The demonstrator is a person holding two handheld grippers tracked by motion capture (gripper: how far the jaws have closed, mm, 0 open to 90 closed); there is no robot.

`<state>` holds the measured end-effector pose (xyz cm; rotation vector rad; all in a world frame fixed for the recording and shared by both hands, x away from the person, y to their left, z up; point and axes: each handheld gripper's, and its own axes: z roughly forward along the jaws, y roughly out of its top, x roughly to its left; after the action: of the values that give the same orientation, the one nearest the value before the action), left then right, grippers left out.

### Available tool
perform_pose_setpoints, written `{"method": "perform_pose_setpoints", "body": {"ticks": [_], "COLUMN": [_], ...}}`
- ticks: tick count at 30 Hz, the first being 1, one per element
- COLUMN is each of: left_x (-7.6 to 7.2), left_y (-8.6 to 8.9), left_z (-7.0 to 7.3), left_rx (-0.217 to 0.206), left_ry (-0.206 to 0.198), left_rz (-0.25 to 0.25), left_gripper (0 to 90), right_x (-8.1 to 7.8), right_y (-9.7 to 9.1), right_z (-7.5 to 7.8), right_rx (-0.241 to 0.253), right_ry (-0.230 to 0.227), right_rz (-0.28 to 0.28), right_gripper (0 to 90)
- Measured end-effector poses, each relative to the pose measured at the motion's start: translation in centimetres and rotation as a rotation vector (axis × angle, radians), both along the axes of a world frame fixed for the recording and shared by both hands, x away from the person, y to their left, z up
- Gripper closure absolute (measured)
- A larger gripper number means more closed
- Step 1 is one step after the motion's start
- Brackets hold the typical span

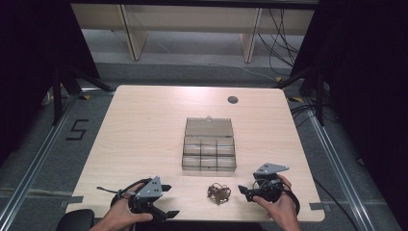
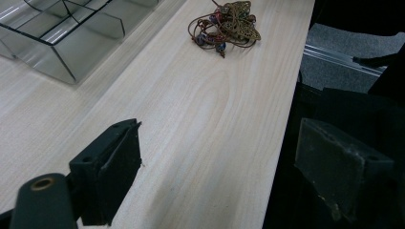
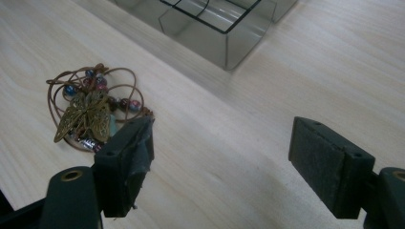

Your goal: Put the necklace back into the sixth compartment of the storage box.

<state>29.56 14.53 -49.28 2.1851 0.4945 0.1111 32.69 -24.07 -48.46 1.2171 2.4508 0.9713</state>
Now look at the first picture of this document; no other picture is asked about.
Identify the black rounded chair seat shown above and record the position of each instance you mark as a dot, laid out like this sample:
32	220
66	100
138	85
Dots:
75	219

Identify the black curtain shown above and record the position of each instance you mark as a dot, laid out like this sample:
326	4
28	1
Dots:
32	64
369	80

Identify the yellow black tape piece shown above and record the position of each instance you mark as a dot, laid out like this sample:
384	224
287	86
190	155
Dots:
84	96
295	99

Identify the grey tape strip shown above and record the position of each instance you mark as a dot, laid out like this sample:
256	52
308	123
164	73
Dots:
72	200
317	206

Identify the clear plastic compartment box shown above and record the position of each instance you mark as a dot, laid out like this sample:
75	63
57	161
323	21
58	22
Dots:
208	150

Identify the person's right hand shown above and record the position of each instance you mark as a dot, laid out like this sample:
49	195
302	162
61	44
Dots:
284	207

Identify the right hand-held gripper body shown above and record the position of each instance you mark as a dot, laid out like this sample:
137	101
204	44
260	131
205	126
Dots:
268	187

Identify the person's left hand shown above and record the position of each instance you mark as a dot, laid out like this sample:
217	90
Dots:
120	213

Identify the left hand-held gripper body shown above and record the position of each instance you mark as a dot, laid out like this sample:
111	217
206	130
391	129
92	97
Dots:
148	189

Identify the beige wooden bench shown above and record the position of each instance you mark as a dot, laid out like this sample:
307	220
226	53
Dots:
192	19

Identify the black metal stand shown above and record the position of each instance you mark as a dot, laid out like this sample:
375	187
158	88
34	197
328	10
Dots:
57	96
319	96

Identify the metal floor rail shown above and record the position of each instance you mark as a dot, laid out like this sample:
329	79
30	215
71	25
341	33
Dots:
346	179
35	166

